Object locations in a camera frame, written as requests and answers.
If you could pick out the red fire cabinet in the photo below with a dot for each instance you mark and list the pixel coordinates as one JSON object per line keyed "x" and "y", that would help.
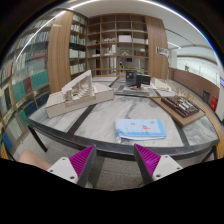
{"x": 213, "y": 103}

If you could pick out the brown wooden model board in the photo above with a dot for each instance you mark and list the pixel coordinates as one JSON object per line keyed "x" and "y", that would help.
{"x": 183, "y": 111}

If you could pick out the left library bookshelf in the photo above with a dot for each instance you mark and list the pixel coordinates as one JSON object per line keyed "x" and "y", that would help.
{"x": 24, "y": 83}

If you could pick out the light blue folded towel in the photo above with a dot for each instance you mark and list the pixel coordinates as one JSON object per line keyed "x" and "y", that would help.
{"x": 139, "y": 129}

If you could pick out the pink chair seat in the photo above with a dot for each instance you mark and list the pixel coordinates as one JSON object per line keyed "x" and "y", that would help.
{"x": 29, "y": 157}

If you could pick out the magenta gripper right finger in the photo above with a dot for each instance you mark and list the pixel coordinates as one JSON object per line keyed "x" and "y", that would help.
{"x": 154, "y": 166}

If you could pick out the wooden wall bookshelf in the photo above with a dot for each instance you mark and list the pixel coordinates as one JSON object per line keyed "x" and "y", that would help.
{"x": 117, "y": 43}

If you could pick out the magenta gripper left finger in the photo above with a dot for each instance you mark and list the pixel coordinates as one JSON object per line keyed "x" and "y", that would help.
{"x": 77, "y": 168}

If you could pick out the white architectural building model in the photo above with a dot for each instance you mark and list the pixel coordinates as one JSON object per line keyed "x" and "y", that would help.
{"x": 78, "y": 93}

